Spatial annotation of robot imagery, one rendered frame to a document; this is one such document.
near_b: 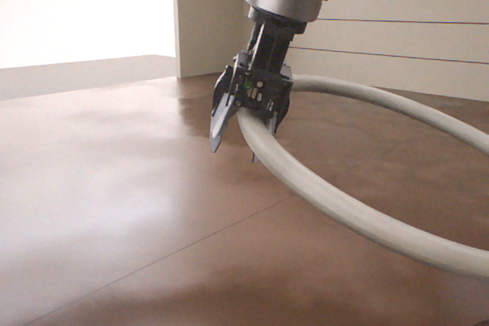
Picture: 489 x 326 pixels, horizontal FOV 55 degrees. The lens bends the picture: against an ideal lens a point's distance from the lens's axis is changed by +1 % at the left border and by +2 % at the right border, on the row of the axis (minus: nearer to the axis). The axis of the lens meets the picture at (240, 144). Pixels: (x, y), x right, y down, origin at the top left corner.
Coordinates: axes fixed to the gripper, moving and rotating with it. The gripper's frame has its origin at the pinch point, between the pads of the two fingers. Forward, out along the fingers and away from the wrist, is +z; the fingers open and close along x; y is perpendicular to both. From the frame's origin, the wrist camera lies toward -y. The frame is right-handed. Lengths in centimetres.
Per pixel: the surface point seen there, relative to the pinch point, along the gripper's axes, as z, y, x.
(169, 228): 152, -168, -8
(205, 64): 237, -761, -24
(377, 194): 122, -224, 130
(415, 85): 131, -598, 286
